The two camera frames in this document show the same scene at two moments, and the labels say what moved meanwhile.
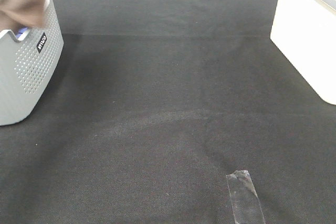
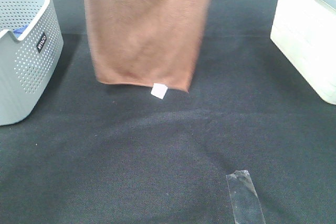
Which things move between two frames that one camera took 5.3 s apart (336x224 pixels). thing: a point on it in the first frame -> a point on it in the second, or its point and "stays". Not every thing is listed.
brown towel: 22,0 -> 146,29
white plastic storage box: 304,28 stays
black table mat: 168,82 stays
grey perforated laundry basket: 27,64 stays
